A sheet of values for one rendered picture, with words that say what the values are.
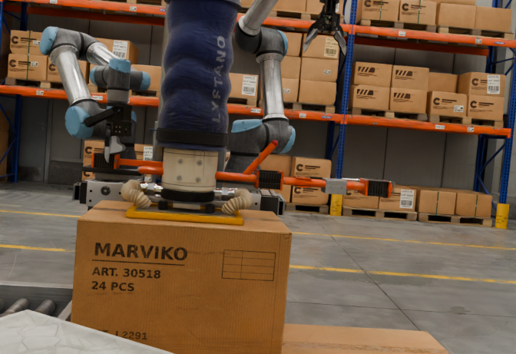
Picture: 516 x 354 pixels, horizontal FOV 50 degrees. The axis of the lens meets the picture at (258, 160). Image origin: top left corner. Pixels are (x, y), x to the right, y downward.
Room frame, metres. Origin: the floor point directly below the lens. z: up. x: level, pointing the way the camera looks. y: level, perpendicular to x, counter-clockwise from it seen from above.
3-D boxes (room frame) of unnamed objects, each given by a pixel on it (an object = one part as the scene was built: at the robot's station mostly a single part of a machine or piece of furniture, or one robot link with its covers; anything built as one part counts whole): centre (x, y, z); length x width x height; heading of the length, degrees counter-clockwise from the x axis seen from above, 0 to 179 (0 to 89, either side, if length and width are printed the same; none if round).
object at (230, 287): (1.75, 0.21, 0.74); 0.60 x 0.40 x 0.40; 97
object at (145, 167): (1.89, 0.03, 1.07); 0.93 x 0.30 x 0.04; 96
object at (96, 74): (2.06, 0.57, 1.38); 0.11 x 0.11 x 0.08; 46
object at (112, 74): (1.98, 0.52, 1.38); 0.09 x 0.08 x 0.11; 46
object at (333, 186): (1.80, -0.25, 1.07); 0.07 x 0.07 x 0.04; 6
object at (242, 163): (2.23, 0.06, 1.09); 0.15 x 0.15 x 0.10
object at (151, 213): (1.66, 0.20, 0.97); 0.34 x 0.10 x 0.05; 96
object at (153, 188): (1.75, 0.21, 1.01); 0.34 x 0.25 x 0.06; 96
